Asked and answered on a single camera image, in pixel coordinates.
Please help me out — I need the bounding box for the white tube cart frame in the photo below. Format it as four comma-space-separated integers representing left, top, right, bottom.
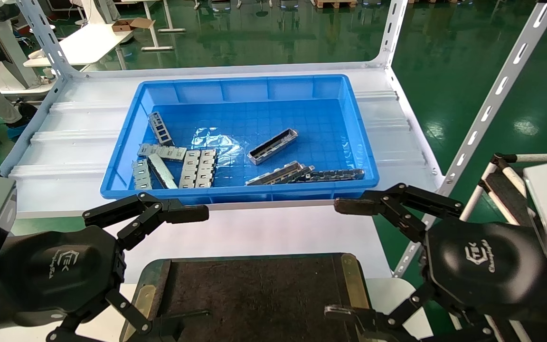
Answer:
459, 153, 547, 342

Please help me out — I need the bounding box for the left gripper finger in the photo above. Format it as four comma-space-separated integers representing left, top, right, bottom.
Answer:
83, 191, 209, 251

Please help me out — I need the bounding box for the flat notched silver part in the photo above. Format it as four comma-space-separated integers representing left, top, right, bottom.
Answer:
195, 149, 217, 188
132, 159, 153, 190
179, 150, 201, 189
137, 143, 187, 162

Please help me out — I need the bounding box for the long silver channel part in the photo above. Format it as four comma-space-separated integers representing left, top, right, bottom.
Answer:
245, 161, 305, 186

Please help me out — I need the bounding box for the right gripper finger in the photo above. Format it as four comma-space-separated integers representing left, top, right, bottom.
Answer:
334, 183, 464, 243
325, 283, 440, 342

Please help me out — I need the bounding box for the open cardboard box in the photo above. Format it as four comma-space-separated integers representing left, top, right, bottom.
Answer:
112, 18, 156, 33

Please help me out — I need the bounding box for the white metal shelf rack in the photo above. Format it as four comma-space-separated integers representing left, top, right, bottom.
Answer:
0, 0, 547, 278

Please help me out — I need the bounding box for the plain silver strip part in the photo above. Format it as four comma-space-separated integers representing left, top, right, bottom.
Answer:
148, 153, 179, 190

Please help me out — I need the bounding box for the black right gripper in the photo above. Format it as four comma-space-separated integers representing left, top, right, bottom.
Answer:
423, 220, 547, 324

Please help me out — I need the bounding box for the white table leg frame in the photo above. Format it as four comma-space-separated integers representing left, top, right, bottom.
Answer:
141, 0, 187, 52

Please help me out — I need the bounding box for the white background desk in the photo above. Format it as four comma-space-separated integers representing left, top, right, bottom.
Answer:
23, 23, 135, 68

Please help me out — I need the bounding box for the blue plastic bin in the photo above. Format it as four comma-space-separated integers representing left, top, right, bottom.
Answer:
100, 74, 380, 208

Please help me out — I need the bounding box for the white machine pedestal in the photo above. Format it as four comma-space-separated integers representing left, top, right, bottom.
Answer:
0, 0, 42, 93

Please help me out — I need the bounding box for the long dark metal part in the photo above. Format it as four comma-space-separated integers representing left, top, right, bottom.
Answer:
300, 169, 365, 183

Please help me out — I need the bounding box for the ladder-shaped grey metal part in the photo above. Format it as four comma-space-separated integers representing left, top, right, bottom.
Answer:
148, 112, 175, 146

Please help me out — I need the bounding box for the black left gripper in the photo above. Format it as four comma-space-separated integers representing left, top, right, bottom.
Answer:
0, 225, 212, 342

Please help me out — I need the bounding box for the wooden pallet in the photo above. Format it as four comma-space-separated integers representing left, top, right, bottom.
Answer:
314, 0, 357, 9

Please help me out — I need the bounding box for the clear plastic film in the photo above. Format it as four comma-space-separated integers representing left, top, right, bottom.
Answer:
193, 126, 246, 167

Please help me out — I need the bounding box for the silver channel metal part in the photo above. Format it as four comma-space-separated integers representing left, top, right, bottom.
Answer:
247, 128, 299, 166

